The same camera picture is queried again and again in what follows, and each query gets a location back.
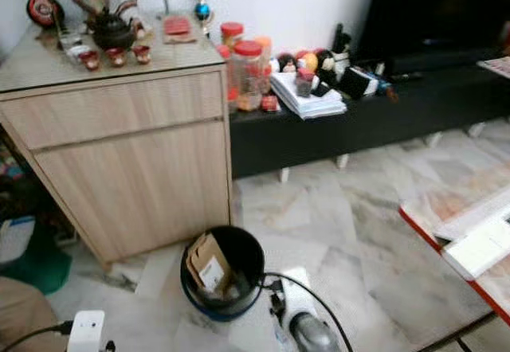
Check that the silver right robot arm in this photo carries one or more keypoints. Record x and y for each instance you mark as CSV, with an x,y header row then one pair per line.
x,y
312,334

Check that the black round rubbish bin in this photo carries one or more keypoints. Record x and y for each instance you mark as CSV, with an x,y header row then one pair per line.
x,y
247,260

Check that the white blue box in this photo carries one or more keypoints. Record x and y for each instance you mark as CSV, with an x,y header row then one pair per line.
x,y
16,240

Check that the green bag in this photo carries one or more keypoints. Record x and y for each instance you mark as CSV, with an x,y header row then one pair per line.
x,y
48,268

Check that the small red tea cup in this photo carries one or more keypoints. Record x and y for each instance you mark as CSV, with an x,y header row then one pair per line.
x,y
116,56
89,60
142,53

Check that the light wooden cabinet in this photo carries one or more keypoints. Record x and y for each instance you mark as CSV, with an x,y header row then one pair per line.
x,y
135,165

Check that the round red black ornament plate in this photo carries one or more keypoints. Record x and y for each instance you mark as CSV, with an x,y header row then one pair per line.
x,y
42,8

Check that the person's leg in beige trousers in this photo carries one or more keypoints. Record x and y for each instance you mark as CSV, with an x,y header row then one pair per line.
x,y
24,320

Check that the black teapot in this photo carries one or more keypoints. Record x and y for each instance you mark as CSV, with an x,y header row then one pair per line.
x,y
113,32

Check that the red box on tray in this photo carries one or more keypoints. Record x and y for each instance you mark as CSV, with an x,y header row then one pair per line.
x,y
177,26

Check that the brown paper bag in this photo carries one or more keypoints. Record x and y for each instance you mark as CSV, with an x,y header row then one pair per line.
x,y
209,264

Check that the blue ball ornament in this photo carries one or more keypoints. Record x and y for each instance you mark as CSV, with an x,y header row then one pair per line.
x,y
202,10

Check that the large red-lidded plastic jar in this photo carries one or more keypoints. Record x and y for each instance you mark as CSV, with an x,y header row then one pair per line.
x,y
248,77

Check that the small red-lidded plastic jar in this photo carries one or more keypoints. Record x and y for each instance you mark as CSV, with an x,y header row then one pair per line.
x,y
232,35

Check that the orange-lidded plastic jar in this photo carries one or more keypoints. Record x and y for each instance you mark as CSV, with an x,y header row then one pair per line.
x,y
263,46

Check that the stack of white papers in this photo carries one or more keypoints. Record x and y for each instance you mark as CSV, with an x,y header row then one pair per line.
x,y
309,103

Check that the black box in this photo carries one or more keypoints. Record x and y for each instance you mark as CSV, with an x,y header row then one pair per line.
x,y
358,81

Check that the low black TV console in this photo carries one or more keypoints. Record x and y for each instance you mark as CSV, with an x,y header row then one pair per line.
x,y
366,121

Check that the black television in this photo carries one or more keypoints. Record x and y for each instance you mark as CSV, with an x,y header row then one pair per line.
x,y
430,9

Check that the red-edged coffee table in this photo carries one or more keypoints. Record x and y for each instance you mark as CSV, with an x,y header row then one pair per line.
x,y
470,244

